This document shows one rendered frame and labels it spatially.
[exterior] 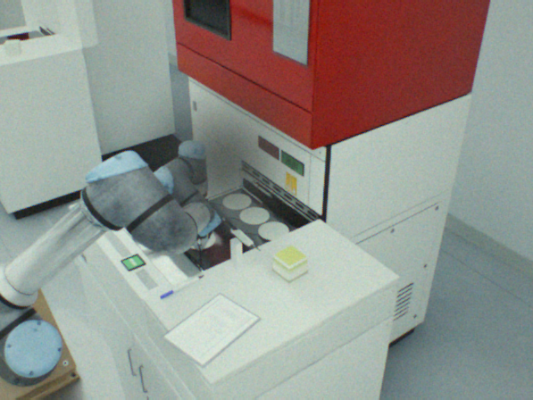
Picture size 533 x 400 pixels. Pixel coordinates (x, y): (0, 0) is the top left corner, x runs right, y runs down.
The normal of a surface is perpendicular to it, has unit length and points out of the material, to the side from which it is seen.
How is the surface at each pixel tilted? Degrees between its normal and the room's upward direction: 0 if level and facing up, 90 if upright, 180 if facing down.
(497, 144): 90
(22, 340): 51
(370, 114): 90
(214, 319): 0
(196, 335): 0
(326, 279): 0
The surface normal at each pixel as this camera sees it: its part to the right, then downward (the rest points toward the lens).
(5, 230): 0.00, -0.83
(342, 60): 0.59, 0.44
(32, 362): 0.51, -0.20
